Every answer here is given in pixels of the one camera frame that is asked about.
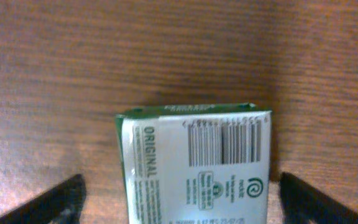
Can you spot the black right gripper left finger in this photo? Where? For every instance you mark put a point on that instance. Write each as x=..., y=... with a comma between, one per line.
x=63, y=204

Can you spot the green white soap box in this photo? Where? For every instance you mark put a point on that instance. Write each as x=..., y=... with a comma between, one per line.
x=196, y=163

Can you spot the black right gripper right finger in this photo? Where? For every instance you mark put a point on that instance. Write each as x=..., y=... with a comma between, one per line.
x=302, y=203

